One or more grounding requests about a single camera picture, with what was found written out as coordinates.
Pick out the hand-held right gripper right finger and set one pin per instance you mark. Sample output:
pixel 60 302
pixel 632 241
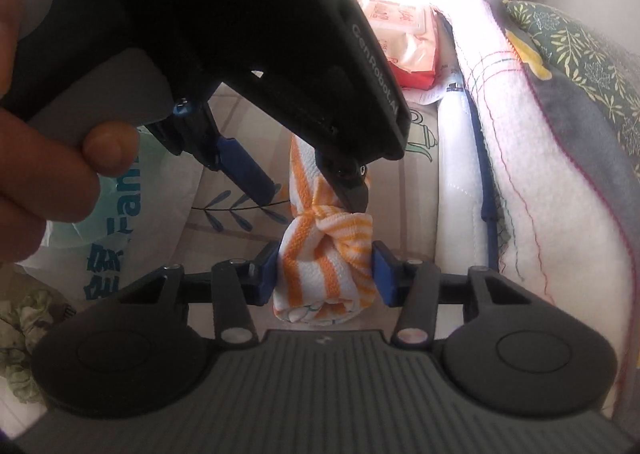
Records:
pixel 385 279

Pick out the grey yellow-print sheet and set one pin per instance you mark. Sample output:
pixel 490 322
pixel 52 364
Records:
pixel 575 99

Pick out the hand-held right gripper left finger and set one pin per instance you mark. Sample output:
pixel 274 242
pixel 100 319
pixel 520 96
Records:
pixel 265 279

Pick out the orange striped towel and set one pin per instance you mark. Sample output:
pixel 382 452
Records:
pixel 320 274

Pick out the green leaf print pillow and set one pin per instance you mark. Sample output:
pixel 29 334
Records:
pixel 575 39

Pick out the white mattress pad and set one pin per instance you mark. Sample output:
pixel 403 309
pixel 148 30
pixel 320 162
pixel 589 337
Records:
pixel 460 174

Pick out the red wet wipes pack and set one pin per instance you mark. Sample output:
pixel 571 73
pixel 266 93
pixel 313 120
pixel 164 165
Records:
pixel 405 34

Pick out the green and white plastic bag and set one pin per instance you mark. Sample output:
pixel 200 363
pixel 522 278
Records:
pixel 165 194

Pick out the person's left hand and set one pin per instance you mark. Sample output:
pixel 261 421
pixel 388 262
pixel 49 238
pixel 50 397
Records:
pixel 45 184

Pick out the white knitted blanket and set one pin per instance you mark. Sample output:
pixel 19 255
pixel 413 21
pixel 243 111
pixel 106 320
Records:
pixel 550 174

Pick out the green floral crumpled cloth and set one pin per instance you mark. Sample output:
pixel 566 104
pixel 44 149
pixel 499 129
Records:
pixel 25 334

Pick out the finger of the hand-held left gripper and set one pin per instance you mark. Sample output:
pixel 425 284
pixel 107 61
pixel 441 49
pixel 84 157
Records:
pixel 352 189
pixel 245 167

